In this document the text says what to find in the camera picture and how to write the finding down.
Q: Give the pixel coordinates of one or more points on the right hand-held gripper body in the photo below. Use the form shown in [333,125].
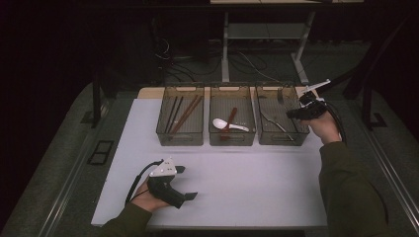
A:
[311,108]

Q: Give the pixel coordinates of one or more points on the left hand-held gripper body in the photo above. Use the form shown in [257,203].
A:
[163,189]

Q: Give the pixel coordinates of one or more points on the metal fork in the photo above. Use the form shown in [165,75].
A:
[275,123]

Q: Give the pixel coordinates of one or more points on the smoky transparent plastic bin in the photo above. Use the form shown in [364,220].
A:
[270,105]
[181,138]
[231,98]

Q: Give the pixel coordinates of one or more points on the white ceramic spoon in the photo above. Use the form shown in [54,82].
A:
[219,123]

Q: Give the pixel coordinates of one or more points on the brown wooden spoon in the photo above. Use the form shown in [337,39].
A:
[231,115]

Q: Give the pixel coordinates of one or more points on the person's left hand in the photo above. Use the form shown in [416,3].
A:
[146,200]

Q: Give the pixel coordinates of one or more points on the person's right hand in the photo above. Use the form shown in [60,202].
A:
[324,126]

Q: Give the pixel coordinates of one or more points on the black metal stand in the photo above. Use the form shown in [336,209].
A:
[367,105]
[96,105]

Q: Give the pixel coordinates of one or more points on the black floor socket frame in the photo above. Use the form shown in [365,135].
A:
[100,152]

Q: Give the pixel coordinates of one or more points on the white metal desk frame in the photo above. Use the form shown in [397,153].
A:
[225,49]

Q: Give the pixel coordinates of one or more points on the metal floor rail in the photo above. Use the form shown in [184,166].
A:
[66,191]
[388,164]

